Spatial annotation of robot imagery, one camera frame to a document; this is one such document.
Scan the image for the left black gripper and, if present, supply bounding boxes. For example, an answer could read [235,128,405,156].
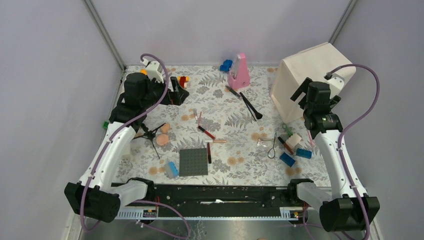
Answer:
[141,74,189,109]

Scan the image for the cream three-drawer organizer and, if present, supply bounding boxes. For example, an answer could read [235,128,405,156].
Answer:
[270,42,357,124]

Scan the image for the white cosmetic box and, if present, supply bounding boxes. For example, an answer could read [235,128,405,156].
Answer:
[285,133,302,149]

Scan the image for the black makeup brush large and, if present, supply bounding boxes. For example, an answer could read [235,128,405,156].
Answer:
[239,92,263,120]

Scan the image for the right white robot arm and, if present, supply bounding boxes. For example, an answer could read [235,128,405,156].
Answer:
[286,77,380,232]

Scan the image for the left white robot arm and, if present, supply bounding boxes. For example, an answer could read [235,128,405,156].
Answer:
[64,55,189,225]

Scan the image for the small peach makeup sponge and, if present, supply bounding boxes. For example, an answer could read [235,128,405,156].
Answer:
[160,123,171,134]

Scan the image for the round peach makeup sponge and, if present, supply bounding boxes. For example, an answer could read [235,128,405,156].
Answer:
[156,133,169,146]

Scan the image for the brown red makeup pencil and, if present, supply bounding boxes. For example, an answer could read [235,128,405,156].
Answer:
[277,136,295,155]

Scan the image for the thin black makeup brush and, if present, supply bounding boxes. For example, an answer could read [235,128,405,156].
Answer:
[239,92,257,122]

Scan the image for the red yellow toy figure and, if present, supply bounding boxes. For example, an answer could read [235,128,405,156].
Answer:
[177,76,189,89]

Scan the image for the small pink lip tube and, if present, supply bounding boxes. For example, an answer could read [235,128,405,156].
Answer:
[192,108,198,121]

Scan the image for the thin pink stick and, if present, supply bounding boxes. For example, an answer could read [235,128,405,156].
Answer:
[197,111,202,126]

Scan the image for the red black lip gloss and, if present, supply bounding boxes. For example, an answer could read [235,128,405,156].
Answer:
[197,125,216,140]

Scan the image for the pink thin pencil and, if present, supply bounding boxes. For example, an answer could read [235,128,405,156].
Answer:
[307,130,315,147]

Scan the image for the green mascara tube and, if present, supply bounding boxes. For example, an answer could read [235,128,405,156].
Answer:
[282,123,293,137]

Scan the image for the black mini tripod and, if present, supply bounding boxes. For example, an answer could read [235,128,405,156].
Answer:
[133,123,165,158]

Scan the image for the blue toy brick back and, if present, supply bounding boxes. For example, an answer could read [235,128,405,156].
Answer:
[219,59,233,73]

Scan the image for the blue lego brick right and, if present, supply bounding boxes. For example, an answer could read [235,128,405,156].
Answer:
[295,148,313,159]

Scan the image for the grey lego baseplate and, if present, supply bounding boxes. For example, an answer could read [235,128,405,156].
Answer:
[179,148,209,177]

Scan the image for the dark red lipstick tube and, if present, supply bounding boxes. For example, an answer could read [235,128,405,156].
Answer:
[206,142,212,164]

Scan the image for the clear plastic bag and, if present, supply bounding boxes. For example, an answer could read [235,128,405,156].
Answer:
[256,138,274,149]

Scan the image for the blue lego brick left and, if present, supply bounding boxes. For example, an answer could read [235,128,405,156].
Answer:
[279,152,296,167]

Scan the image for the green clip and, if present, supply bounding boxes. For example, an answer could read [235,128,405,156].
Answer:
[102,121,109,130]

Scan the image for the blue grey lego brick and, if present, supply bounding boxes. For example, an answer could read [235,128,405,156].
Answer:
[164,161,179,179]

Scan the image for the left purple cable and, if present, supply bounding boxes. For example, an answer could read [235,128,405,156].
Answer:
[79,52,191,240]

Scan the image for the black wire loop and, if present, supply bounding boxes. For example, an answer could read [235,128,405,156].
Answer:
[267,132,278,160]

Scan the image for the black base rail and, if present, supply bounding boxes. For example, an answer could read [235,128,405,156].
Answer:
[118,184,306,220]

